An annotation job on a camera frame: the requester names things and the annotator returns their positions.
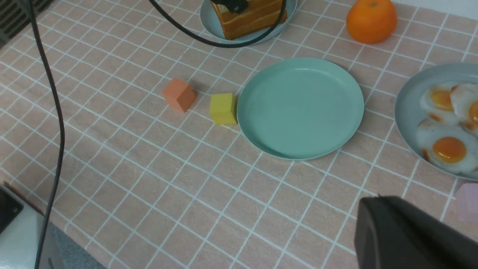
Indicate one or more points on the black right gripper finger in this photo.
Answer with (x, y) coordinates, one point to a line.
(392, 233)

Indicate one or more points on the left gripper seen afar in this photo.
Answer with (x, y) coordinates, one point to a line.
(232, 6)

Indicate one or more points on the fried egg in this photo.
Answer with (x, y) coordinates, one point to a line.
(464, 98)
(436, 103)
(447, 147)

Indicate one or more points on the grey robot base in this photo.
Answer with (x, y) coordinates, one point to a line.
(21, 226)

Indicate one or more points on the bottom toast slice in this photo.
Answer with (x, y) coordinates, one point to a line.
(259, 15)

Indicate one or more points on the light blue bread plate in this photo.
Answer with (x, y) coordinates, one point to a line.
(211, 24)

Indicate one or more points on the pink cube block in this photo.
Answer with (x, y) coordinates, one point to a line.
(467, 202)

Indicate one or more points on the orange cube block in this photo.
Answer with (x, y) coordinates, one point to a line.
(179, 95)

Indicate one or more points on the yellow cube block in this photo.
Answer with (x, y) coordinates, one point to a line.
(223, 109)

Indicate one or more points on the grey blue egg plate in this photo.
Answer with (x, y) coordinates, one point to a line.
(408, 114)

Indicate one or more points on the teal centre plate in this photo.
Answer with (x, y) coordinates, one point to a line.
(300, 108)

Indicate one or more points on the orange mandarin fruit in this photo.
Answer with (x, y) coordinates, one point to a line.
(371, 21)

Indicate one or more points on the pink checkered tablecloth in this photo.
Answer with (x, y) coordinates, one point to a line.
(145, 186)

